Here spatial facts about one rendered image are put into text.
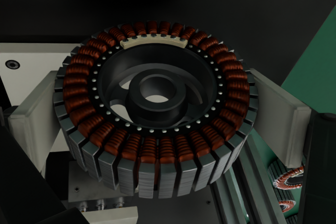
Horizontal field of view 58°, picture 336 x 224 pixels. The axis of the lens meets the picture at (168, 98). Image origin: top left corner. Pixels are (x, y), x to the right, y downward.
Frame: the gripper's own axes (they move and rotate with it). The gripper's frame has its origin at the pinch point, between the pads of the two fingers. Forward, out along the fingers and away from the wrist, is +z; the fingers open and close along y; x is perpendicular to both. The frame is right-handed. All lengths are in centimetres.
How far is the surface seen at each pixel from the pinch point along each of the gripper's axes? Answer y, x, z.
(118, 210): -2.9, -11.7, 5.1
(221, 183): 11.8, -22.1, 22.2
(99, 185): -5.9, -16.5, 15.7
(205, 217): 9.8, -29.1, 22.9
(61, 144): -9.4, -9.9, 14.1
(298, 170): 25.9, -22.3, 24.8
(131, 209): -1.8, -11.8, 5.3
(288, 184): 26.6, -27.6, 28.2
